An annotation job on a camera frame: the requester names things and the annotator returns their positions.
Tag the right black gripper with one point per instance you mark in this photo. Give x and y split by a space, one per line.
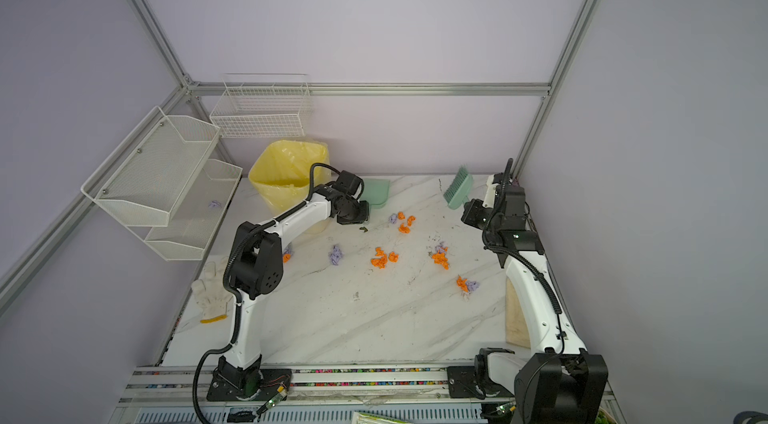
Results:
470 209

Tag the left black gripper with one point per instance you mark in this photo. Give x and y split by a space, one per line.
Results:
363 215

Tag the green plastic dustpan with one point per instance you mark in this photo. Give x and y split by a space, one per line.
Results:
376 192

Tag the green hand brush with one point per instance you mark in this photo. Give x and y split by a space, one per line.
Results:
457 192

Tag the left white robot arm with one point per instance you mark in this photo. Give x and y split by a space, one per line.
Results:
255 266

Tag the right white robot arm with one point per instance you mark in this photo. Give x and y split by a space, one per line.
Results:
560 381

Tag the orange purple scraps back cluster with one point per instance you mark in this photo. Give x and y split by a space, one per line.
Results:
403 221

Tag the orange purple scraps cluster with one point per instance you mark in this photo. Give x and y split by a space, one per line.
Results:
439 256
403 221

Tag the orange purple scraps front right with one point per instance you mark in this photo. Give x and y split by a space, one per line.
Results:
466 285

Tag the orange purple scraps right cluster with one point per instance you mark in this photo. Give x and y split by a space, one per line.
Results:
439 256

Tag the orange scraps centre cluster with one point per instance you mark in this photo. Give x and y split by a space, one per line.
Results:
382 258

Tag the lone purple paper scrap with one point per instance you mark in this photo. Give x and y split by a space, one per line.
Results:
335 255

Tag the cream trash bin yellow liner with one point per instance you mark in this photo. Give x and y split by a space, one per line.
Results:
281 173

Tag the beige cloth rag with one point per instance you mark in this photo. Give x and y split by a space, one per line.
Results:
516 330

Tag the white mesh shelf lower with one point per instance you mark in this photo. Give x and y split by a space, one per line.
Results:
194 225

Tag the white mesh shelf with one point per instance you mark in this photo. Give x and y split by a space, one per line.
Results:
194 225
143 183

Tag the white cotton work glove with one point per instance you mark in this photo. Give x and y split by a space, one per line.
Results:
209 293

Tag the white mesh shelf upper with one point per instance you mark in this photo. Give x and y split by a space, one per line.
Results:
143 183

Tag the white wire basket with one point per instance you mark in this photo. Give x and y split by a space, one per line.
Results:
264 106

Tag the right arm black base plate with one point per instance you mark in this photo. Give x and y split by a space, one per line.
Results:
473 381

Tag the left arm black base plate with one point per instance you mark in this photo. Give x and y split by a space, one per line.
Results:
246 385

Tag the aluminium front rail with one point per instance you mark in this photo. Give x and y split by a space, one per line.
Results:
411 393

